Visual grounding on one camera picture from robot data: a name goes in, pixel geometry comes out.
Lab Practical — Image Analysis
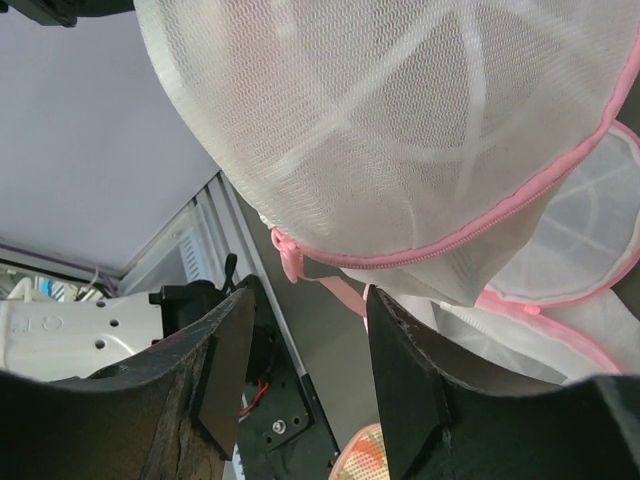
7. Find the tulip print bra bag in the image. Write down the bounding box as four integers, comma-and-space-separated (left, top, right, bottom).
328, 423, 390, 480

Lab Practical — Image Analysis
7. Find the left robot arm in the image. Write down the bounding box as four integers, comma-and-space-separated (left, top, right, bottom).
1, 10, 224, 381

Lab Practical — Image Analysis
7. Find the empty pink-trimmed mesh laundry bag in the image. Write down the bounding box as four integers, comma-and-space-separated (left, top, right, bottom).
432, 119, 640, 386

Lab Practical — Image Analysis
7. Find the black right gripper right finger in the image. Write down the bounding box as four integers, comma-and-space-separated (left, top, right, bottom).
366, 288, 639, 479

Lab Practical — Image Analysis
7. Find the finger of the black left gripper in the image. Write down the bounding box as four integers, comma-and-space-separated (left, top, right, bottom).
1, 0, 135, 28

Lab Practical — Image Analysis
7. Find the white pink-trimmed mesh laundry bag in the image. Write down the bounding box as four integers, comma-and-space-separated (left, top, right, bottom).
134, 1, 639, 312

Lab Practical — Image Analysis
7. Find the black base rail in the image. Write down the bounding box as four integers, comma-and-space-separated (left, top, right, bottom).
223, 253, 339, 479

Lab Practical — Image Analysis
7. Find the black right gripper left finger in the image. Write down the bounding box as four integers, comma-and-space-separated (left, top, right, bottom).
1, 288, 255, 479

